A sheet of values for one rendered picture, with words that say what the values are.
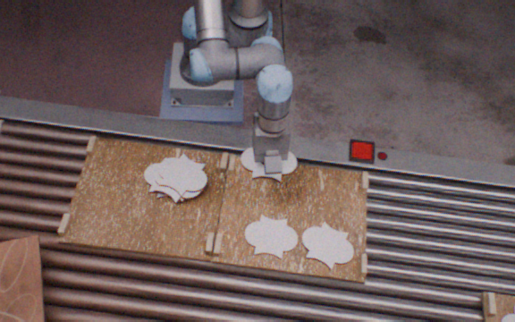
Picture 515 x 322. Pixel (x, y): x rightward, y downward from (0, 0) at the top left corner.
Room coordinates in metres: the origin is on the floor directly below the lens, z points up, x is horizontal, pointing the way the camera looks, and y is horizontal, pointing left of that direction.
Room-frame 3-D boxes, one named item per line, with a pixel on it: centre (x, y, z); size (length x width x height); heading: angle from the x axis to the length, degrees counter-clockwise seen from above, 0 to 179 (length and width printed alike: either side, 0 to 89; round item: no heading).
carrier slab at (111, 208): (0.88, 0.30, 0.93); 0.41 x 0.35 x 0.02; 89
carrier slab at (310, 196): (0.87, -0.12, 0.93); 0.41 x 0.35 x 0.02; 89
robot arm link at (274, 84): (0.92, -0.02, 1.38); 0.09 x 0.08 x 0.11; 13
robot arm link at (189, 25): (1.36, 0.21, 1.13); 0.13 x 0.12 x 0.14; 103
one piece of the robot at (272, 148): (0.89, -0.03, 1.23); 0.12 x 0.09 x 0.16; 12
